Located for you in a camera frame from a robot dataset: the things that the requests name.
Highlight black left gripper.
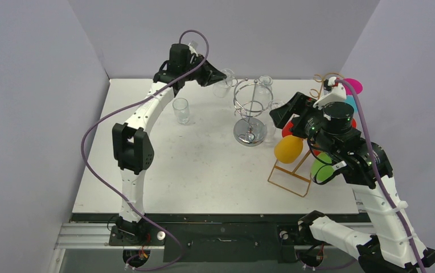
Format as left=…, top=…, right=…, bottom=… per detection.
left=182, top=54, right=226, bottom=88

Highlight yellow plastic wine glass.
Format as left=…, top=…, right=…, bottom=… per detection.
left=274, top=135, right=303, bottom=164

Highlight patterned clear glass goblet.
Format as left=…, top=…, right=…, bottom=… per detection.
left=172, top=98, right=190, bottom=125

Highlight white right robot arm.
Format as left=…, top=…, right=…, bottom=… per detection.
left=270, top=93, right=435, bottom=272

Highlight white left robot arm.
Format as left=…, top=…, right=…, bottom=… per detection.
left=112, top=44, right=227, bottom=245

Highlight red plastic wine glass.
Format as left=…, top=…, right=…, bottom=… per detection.
left=281, top=120, right=294, bottom=138

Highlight clear stemmed wine glass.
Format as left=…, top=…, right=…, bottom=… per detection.
left=261, top=100, right=284, bottom=143

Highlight chrome spiral glass rack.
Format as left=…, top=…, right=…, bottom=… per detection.
left=233, top=78, right=267, bottom=147

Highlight blue plastic wine glass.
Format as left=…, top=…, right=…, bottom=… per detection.
left=345, top=95, right=358, bottom=114

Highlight green plastic wine glass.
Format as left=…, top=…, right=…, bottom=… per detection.
left=310, top=152, right=334, bottom=183

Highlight pink plastic wine glass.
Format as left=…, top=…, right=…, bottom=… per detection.
left=343, top=78, right=363, bottom=96

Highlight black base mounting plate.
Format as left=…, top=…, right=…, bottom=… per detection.
left=109, top=213, right=325, bottom=268

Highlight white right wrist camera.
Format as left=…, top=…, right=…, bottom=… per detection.
left=313, top=77, right=347, bottom=110

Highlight gold wire glass rack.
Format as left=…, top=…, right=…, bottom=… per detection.
left=267, top=72, right=344, bottom=198

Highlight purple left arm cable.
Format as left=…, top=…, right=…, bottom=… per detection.
left=81, top=29, right=211, bottom=272

